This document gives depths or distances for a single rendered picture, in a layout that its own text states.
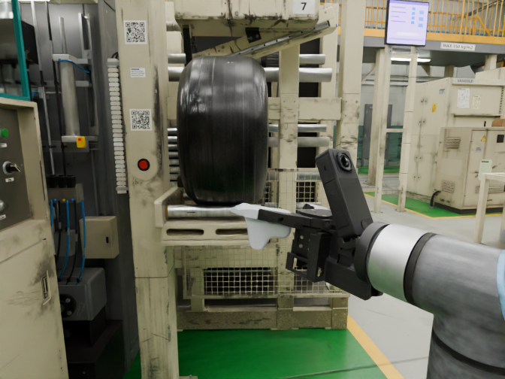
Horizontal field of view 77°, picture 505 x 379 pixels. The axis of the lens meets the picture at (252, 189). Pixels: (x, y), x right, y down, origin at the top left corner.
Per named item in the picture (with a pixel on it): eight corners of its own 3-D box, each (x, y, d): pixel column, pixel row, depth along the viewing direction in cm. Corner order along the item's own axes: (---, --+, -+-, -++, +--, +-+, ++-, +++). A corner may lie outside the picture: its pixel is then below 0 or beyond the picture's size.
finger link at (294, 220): (254, 221, 41) (324, 233, 38) (255, 210, 41) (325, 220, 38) (264, 216, 45) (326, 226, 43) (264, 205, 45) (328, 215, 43)
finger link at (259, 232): (220, 245, 44) (285, 258, 41) (224, 203, 43) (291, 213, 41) (228, 241, 47) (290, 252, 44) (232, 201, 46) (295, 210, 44)
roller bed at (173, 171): (157, 189, 157) (154, 127, 152) (164, 183, 171) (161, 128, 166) (197, 189, 157) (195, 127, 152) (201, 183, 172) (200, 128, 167)
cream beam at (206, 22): (173, 19, 131) (171, -20, 128) (185, 37, 156) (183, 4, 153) (320, 19, 132) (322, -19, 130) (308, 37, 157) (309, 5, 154)
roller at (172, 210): (164, 219, 111) (163, 206, 111) (167, 215, 116) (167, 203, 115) (263, 218, 112) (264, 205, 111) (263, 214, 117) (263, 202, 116)
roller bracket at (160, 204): (155, 229, 108) (152, 201, 107) (178, 203, 147) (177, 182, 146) (164, 228, 108) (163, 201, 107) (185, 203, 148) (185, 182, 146)
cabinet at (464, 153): (461, 215, 455) (472, 126, 433) (431, 206, 511) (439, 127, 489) (513, 212, 472) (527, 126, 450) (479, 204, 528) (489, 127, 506)
